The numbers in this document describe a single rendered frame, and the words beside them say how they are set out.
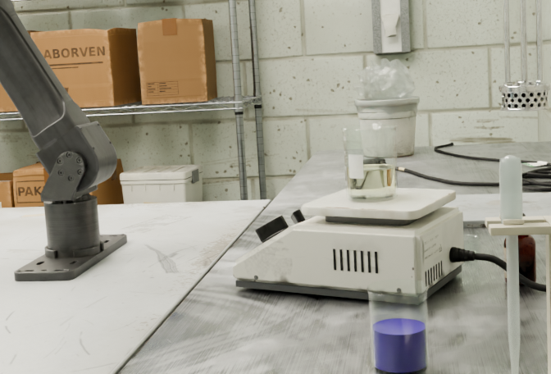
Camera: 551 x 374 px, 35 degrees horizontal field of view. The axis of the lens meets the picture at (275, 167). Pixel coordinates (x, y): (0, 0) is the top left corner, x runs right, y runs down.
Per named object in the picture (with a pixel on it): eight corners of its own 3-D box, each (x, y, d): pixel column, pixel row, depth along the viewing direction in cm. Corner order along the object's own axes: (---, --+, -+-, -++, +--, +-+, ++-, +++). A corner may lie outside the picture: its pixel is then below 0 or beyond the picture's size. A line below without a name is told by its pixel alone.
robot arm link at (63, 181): (109, 142, 108) (66, 144, 109) (83, 150, 99) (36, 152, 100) (113, 193, 108) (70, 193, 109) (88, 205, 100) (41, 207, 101)
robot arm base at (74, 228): (125, 181, 114) (73, 183, 115) (65, 209, 94) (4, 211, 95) (129, 241, 115) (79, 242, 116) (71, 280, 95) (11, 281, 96)
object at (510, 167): (500, 230, 51) (498, 155, 51) (522, 230, 51) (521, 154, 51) (501, 233, 51) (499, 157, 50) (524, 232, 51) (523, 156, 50)
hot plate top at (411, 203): (297, 215, 83) (296, 206, 83) (350, 194, 93) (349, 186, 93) (416, 221, 77) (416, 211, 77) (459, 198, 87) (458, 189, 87)
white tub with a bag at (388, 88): (346, 158, 190) (341, 60, 187) (371, 151, 202) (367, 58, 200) (407, 159, 183) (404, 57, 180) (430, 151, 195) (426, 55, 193)
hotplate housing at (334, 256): (231, 290, 87) (225, 212, 86) (293, 260, 98) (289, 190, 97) (444, 312, 76) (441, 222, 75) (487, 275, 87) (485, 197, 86)
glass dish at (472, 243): (425, 263, 94) (425, 244, 93) (434, 252, 99) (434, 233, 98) (477, 265, 92) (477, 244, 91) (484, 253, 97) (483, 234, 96)
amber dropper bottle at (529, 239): (540, 280, 84) (539, 209, 84) (530, 287, 82) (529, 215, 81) (510, 276, 86) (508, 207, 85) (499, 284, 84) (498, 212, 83)
